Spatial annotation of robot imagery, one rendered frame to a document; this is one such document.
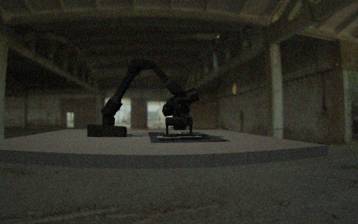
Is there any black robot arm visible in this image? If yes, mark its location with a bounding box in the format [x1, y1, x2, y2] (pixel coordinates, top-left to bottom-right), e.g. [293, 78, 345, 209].
[101, 59, 200, 126]

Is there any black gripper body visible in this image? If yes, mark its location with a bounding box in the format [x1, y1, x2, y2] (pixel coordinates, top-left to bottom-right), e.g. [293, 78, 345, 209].
[173, 97, 191, 130]

